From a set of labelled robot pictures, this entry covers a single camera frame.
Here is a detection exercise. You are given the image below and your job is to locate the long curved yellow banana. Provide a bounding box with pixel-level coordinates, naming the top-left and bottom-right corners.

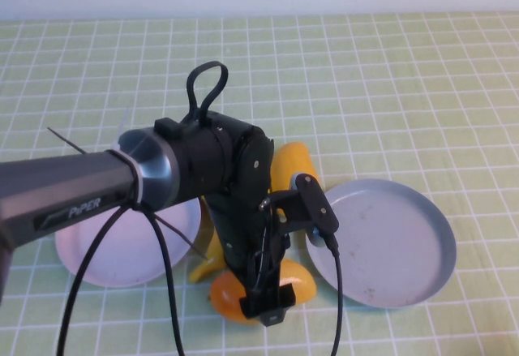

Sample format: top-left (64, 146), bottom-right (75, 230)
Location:
top-left (188, 195), bottom-right (228, 285)

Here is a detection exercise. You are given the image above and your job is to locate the black zip tie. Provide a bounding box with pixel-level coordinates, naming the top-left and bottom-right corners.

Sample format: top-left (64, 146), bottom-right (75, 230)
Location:
top-left (47, 127), bottom-right (88, 156)
top-left (154, 214), bottom-right (212, 262)

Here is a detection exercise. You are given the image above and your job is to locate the orange yellow mango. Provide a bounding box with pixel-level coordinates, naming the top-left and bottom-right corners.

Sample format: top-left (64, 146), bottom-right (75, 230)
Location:
top-left (209, 259), bottom-right (317, 325)

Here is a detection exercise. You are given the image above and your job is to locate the blue round plate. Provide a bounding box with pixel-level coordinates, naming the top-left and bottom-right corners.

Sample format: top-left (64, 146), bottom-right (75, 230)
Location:
top-left (304, 178), bottom-right (457, 309)

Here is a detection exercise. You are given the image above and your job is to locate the green white checked tablecloth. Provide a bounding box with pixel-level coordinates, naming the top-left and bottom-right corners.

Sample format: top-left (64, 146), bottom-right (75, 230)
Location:
top-left (0, 11), bottom-right (519, 356)

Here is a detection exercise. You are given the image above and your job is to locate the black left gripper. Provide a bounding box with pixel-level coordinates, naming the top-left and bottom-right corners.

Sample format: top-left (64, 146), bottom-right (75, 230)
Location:
top-left (204, 187), bottom-right (295, 328)

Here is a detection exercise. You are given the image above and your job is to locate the white zip tie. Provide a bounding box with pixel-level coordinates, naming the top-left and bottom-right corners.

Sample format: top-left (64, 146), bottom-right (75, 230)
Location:
top-left (111, 106), bottom-right (144, 208)

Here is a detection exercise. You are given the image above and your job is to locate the black camera cable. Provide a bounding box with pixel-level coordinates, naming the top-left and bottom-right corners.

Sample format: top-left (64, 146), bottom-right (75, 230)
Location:
top-left (56, 204), bottom-right (345, 356)

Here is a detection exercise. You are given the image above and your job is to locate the pink round plate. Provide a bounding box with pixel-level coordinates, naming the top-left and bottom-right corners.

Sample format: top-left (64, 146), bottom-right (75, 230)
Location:
top-left (54, 198), bottom-right (203, 289)

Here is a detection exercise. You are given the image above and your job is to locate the black looped wrist cable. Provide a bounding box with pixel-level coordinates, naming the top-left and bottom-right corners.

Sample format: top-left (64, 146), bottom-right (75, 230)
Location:
top-left (186, 60), bottom-right (229, 124)

